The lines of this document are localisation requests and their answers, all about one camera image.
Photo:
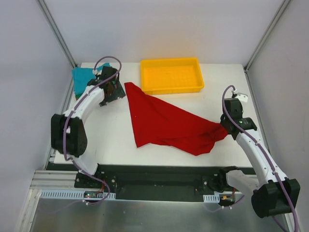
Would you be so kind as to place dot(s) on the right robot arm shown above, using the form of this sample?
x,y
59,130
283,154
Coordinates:
x,y
273,193

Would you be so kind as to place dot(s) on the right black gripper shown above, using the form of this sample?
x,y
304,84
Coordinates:
x,y
225,123

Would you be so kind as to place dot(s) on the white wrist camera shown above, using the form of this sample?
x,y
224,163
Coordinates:
x,y
95,72
241,96

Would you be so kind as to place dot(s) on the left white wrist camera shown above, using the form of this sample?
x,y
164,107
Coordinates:
x,y
95,72

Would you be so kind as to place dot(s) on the right white cable duct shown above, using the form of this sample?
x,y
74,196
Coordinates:
x,y
211,198

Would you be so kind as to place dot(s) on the white cable duct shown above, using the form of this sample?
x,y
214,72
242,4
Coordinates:
x,y
76,195
211,198

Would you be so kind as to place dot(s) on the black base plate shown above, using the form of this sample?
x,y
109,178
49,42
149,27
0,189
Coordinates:
x,y
150,183

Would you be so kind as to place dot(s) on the red t shirt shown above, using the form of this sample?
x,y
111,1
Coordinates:
x,y
155,121

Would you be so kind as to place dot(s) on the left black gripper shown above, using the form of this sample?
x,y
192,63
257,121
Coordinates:
x,y
116,93

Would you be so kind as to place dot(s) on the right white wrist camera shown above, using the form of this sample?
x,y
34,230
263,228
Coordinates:
x,y
241,96

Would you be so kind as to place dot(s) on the folded teal t shirt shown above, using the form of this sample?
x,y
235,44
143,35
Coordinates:
x,y
81,76

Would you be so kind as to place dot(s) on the yellow plastic bin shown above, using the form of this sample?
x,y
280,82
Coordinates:
x,y
171,76

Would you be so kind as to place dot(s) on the right aluminium frame post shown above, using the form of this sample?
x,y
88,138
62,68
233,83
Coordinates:
x,y
276,18

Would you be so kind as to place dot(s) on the aluminium frame post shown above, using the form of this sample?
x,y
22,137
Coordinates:
x,y
52,23
276,18

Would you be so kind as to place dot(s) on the left aluminium frame post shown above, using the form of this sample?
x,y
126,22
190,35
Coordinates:
x,y
52,23

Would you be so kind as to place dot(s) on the aluminium front rail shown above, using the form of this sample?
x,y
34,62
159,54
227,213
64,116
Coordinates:
x,y
61,178

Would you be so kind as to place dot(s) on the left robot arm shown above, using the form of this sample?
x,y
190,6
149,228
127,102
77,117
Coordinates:
x,y
68,135

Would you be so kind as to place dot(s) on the left white cable duct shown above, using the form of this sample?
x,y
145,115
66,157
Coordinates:
x,y
76,195

